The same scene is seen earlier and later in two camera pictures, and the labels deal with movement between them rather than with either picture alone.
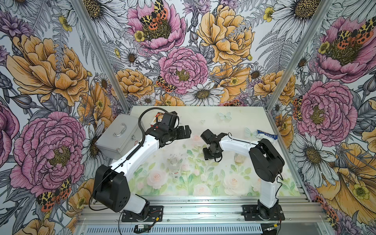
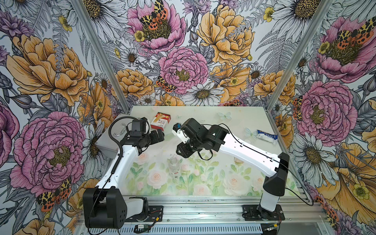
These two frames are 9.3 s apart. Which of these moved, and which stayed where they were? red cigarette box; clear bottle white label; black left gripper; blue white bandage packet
Moved: black left gripper
Stayed: clear bottle white label; blue white bandage packet; red cigarette box
